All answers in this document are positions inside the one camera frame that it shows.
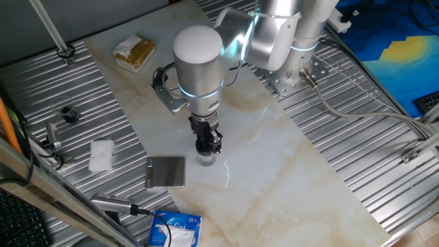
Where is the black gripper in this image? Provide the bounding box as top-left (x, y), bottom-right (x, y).
top-left (188, 114), bottom-right (224, 154)

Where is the black knobbed jar lid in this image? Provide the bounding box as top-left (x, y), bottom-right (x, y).
top-left (195, 139), bottom-right (217, 156)

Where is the clear glass jar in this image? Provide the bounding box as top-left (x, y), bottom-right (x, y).
top-left (196, 153), bottom-right (217, 167)

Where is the silver digital pocket scale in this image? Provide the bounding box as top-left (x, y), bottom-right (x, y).
top-left (144, 156), bottom-right (187, 189)

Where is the blue tissue pack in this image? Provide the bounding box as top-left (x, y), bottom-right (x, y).
top-left (147, 210), bottom-right (203, 247)

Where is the white foam sponge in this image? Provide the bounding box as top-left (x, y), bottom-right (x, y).
top-left (88, 139), bottom-right (115, 173)

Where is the gold tissue pack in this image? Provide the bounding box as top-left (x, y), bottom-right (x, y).
top-left (112, 34), bottom-right (156, 74)

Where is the clear plastic cup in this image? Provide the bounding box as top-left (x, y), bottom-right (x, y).
top-left (51, 95), bottom-right (82, 125)

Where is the white power strip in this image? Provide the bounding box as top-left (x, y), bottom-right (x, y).
top-left (327, 8), bottom-right (359, 34)

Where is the aluminium pole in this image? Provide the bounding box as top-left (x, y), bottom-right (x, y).
top-left (29, 0), bottom-right (77, 67)

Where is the orange pole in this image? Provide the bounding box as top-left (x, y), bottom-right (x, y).
top-left (0, 96), bottom-right (23, 155)

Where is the black keyboard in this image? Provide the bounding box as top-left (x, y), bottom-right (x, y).
top-left (0, 188), bottom-right (52, 247)
top-left (413, 91), bottom-right (439, 116)

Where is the blue and yellow mat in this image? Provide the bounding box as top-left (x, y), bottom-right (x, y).
top-left (334, 0), bottom-right (439, 119)

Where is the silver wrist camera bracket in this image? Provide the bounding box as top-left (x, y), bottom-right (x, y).
top-left (154, 84), bottom-right (189, 116)

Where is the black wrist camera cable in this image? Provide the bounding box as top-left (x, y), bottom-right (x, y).
top-left (152, 61), bottom-right (178, 91)

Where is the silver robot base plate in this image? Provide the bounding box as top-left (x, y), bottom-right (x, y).
top-left (263, 54), bottom-right (329, 97)

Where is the silver grilled camera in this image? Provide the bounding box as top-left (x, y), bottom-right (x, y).
top-left (89, 192), bottom-right (140, 217)

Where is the thick grey robot cable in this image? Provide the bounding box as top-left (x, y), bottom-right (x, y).
top-left (298, 67), bottom-right (439, 138)

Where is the small silver camera on stand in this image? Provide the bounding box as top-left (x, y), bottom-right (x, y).
top-left (40, 121), bottom-right (75, 165)

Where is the aluminium frame beam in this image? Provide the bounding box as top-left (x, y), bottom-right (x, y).
top-left (0, 137), bottom-right (145, 247)

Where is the aluminium profile with bracket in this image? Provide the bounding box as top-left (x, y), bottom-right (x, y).
top-left (401, 102), bottom-right (439, 164)

